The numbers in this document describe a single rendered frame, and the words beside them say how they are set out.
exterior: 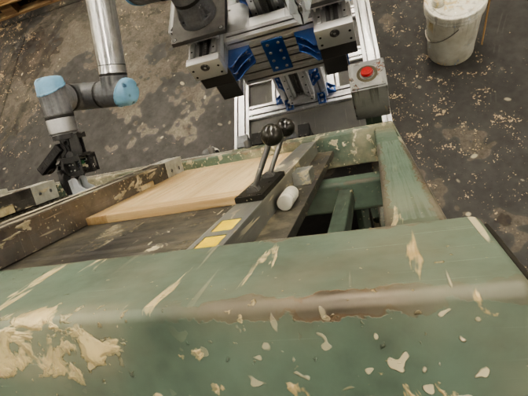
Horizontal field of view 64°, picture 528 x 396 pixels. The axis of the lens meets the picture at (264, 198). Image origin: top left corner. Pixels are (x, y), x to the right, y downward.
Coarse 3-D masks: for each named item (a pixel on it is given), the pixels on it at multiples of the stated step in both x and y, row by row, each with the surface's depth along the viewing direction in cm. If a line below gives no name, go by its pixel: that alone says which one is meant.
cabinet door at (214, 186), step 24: (216, 168) 141; (240, 168) 129; (264, 168) 119; (144, 192) 119; (168, 192) 112; (192, 192) 104; (216, 192) 98; (240, 192) 90; (96, 216) 98; (120, 216) 96; (144, 216) 95
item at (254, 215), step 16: (304, 144) 136; (288, 160) 107; (304, 160) 112; (288, 176) 91; (272, 192) 76; (240, 208) 67; (256, 208) 65; (272, 208) 74; (240, 224) 58; (256, 224) 64; (224, 240) 52; (240, 240) 57
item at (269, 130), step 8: (264, 128) 69; (272, 128) 68; (280, 128) 70; (264, 136) 69; (272, 136) 68; (280, 136) 69; (272, 144) 69; (264, 152) 71; (264, 160) 71; (256, 176) 72; (256, 184) 73; (248, 192) 73
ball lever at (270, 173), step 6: (282, 120) 80; (288, 120) 80; (282, 126) 80; (288, 126) 80; (294, 126) 81; (288, 132) 80; (282, 138) 82; (276, 150) 83; (276, 156) 83; (276, 162) 84; (270, 168) 84; (264, 174) 84; (270, 174) 83
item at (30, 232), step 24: (144, 168) 133; (168, 168) 140; (96, 192) 104; (120, 192) 113; (24, 216) 87; (48, 216) 88; (72, 216) 95; (0, 240) 77; (24, 240) 82; (48, 240) 87; (0, 264) 76
